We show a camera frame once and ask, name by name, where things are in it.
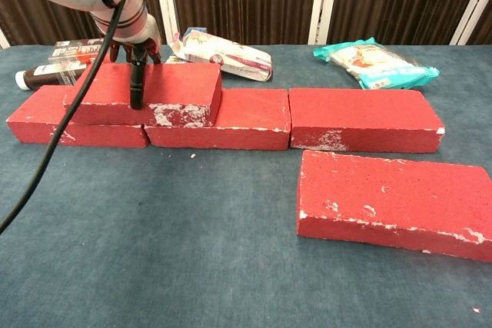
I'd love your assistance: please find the blue felt table cover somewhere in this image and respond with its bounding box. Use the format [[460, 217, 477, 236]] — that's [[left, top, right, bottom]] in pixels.
[[0, 43, 492, 328]]

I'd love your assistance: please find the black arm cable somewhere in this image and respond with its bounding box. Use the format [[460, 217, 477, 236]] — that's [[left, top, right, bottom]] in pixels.
[[0, 0, 166, 235]]

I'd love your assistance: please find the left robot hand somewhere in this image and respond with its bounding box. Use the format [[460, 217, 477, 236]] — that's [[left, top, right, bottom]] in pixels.
[[108, 34, 163, 111]]

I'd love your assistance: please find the clear red black package box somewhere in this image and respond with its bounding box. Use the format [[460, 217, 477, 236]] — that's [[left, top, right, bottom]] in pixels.
[[48, 37, 112, 75]]

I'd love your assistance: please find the white pink pouch package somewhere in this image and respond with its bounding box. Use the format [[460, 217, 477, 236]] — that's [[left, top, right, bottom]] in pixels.
[[168, 30, 274, 83]]

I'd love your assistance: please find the red brick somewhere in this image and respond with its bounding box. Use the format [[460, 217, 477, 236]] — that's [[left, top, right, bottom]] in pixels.
[[288, 88, 447, 152], [6, 84, 150, 149], [296, 149, 492, 263], [63, 61, 224, 128], [144, 88, 292, 151]]

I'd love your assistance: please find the teal snack packet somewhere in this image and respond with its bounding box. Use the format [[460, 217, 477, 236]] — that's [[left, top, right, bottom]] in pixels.
[[312, 37, 441, 91]]

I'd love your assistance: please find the brown bottle white cap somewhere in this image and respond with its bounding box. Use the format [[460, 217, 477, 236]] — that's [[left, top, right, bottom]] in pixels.
[[15, 63, 88, 91]]

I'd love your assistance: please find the blue carton box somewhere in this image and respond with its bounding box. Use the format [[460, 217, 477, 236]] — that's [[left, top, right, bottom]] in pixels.
[[164, 27, 208, 66]]

